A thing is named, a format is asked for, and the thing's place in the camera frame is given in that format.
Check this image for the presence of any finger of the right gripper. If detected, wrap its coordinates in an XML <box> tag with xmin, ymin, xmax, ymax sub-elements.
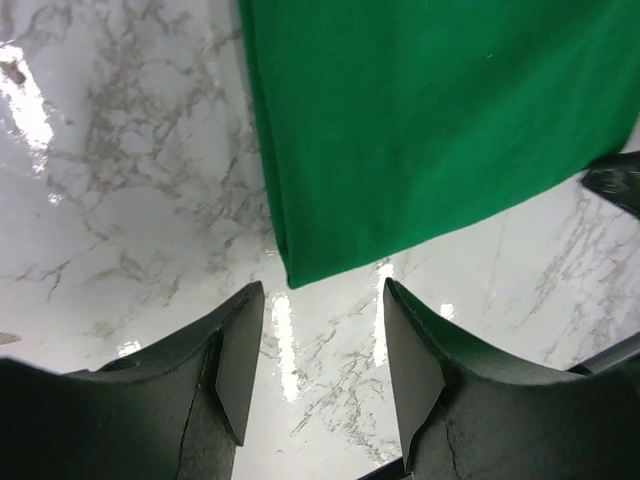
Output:
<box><xmin>581</xmin><ymin>151</ymin><xmax>640</xmax><ymax>217</ymax></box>

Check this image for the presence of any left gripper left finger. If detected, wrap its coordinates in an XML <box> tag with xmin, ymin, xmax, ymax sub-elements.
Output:
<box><xmin>1</xmin><ymin>282</ymin><xmax>264</xmax><ymax>479</ymax></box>

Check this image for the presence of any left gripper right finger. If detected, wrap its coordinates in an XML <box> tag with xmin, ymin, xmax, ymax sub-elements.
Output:
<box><xmin>384</xmin><ymin>279</ymin><xmax>639</xmax><ymax>479</ymax></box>

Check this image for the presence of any green t-shirt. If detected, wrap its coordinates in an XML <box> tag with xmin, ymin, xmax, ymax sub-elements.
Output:
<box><xmin>239</xmin><ymin>1</ymin><xmax>639</xmax><ymax>288</ymax></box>

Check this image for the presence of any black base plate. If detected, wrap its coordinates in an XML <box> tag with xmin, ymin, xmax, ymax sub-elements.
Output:
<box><xmin>569</xmin><ymin>335</ymin><xmax>640</xmax><ymax>375</ymax></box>

